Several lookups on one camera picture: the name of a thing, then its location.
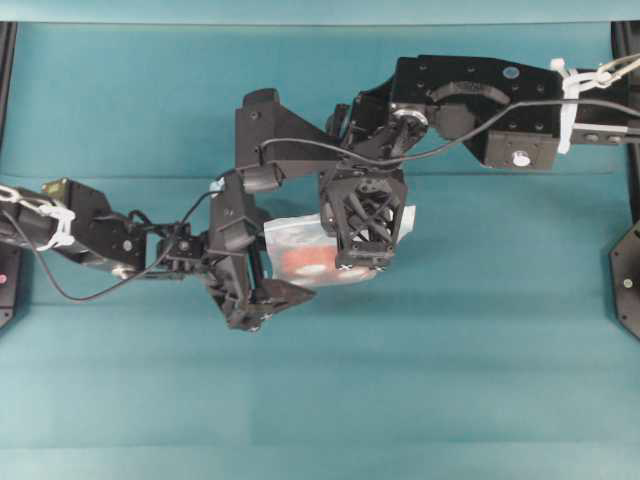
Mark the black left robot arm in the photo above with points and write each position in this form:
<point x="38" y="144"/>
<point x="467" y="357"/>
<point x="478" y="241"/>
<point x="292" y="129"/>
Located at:
<point x="78" y="223"/>

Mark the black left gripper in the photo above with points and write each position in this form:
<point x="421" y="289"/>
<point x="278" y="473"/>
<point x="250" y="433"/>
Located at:
<point x="236" y="277"/>

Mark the teal table cloth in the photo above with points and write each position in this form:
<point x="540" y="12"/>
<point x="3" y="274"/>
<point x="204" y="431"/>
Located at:
<point x="488" y="350"/>

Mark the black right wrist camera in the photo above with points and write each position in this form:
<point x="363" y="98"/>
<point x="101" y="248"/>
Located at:
<point x="267" y="133"/>

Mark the white left cable tie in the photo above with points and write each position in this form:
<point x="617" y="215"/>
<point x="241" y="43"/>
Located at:
<point x="34" y="221"/>

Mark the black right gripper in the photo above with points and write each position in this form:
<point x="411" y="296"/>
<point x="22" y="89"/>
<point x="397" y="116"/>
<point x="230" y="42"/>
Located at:
<point x="362" y="210"/>

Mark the clear zip bag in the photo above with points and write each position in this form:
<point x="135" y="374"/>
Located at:
<point x="286" y="233"/>

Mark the white right cable tie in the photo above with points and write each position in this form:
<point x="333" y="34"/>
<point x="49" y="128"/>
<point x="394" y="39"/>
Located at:
<point x="574" y="83"/>

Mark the orange tape roll top left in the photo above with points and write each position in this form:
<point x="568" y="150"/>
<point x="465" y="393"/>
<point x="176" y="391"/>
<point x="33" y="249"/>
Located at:
<point x="307" y="261"/>

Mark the white cable tie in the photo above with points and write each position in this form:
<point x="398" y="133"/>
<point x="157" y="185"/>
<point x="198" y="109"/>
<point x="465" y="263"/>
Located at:
<point x="34" y="221"/>
<point x="574" y="83"/>

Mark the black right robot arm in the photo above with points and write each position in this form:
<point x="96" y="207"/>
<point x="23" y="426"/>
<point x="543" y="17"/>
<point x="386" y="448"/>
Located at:
<point x="507" y="115"/>

